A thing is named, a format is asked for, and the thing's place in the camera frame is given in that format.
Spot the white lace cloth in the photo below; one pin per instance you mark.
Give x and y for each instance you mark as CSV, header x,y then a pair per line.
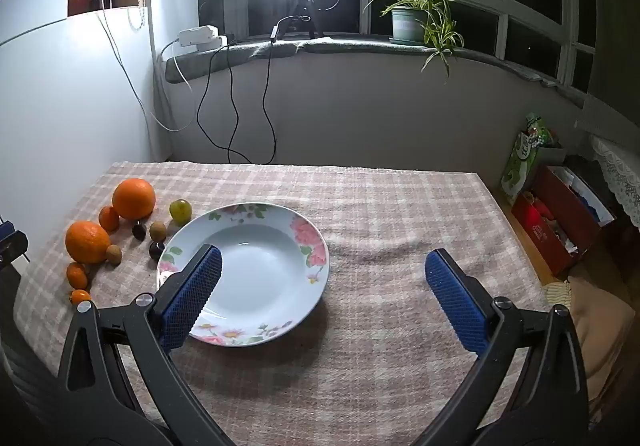
x,y
620,166

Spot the green plum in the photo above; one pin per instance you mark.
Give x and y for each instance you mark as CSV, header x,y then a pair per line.
x,y
180,210

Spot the potted spider plant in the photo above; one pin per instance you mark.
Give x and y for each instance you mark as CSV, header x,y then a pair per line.
x,y
407,23

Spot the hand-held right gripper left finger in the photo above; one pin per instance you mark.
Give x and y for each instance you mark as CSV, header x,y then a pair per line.
x,y
192,296

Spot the small tangerine with leaf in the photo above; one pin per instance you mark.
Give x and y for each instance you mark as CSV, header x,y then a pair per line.
x,y
76,274

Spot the red cardboard box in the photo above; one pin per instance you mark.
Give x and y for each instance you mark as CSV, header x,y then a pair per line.
x,y
542,231

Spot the pink plaid tablecloth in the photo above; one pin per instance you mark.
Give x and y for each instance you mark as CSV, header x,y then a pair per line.
x,y
375,226

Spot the large orange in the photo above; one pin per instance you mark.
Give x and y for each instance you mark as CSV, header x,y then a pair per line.
x,y
133,198
86,241

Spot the black tripod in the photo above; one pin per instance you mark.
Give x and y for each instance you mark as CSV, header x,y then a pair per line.
x,y
302,1

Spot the white power strip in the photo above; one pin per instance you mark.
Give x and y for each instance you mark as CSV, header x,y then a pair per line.
x,y
197,36

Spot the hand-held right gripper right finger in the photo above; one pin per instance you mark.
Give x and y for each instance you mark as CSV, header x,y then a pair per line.
x,y
457,301

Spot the white window frame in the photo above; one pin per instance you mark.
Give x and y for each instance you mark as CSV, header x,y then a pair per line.
x,y
235,1

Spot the floral white plate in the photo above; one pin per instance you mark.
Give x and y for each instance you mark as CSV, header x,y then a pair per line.
x,y
270,276

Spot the brown kiwi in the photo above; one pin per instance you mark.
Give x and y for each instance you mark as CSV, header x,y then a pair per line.
x,y
113,254
157,229

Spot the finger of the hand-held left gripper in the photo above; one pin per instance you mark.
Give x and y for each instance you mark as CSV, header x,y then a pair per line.
x,y
15,246

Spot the green printed bag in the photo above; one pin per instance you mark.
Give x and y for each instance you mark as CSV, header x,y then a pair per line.
x,y
520,161

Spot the grey-green sill cushion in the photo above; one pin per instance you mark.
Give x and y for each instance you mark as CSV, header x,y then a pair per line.
x,y
350,46

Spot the beige cloth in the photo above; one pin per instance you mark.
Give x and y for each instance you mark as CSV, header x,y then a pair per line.
x,y
595,326

